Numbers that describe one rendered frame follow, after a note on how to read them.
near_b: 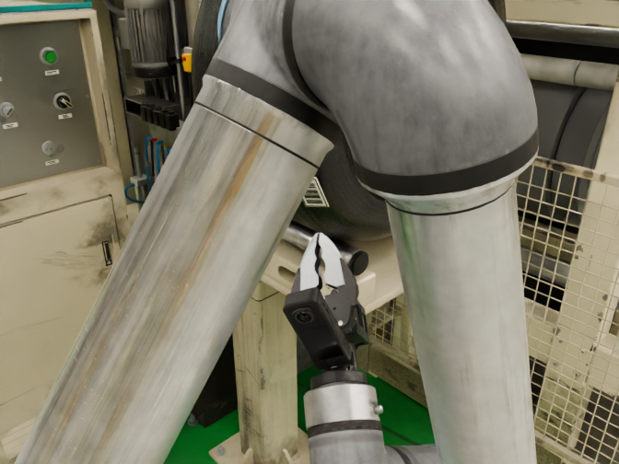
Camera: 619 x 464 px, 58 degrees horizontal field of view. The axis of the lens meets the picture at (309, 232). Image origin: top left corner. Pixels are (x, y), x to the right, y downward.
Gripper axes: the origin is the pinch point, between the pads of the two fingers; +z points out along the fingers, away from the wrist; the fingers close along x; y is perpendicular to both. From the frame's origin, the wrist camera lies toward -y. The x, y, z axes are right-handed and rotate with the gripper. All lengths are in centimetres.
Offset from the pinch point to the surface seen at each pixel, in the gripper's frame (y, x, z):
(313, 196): 1.9, -0.6, 8.3
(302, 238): 19.5, -9.0, 11.3
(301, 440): 106, -46, -11
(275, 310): 57, -31, 14
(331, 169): 0.2, 3.1, 10.9
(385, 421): 123, -22, -7
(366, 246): 41.9, -2.3, 17.8
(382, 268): 37.2, 1.4, 9.8
